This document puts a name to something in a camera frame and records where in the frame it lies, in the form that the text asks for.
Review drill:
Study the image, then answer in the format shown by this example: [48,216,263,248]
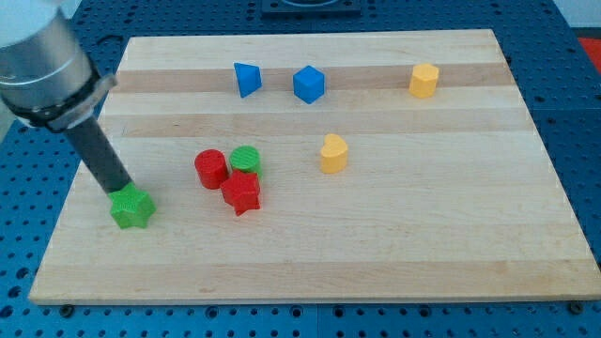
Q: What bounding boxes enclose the green star block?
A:
[108,182,156,229]

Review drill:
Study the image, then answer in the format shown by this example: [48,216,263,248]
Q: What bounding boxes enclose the blue triangular prism block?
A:
[234,63,262,98]

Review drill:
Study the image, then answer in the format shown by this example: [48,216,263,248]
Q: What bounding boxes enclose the yellow hexagon block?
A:
[408,63,439,99]

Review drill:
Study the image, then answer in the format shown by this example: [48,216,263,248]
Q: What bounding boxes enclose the red object at edge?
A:
[578,38,601,72]

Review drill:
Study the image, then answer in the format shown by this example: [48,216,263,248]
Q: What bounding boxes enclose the yellow heart block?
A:
[320,133,348,174]

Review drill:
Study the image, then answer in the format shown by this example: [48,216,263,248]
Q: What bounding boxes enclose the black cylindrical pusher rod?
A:
[64,116,132,193]

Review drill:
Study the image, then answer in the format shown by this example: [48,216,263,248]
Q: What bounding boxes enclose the blue cube block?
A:
[293,66,325,104]

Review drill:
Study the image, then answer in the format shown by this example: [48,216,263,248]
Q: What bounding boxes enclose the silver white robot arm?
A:
[1,0,116,132]

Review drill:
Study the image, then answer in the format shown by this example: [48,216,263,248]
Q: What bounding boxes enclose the red star block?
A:
[220,170,261,216]

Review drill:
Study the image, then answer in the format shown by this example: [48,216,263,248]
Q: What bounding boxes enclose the wooden board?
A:
[29,29,600,305]

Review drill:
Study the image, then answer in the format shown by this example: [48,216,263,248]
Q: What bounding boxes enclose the red cylinder block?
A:
[194,149,229,190]

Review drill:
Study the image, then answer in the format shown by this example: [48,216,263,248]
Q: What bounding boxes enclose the green cylinder block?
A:
[229,145,262,177]

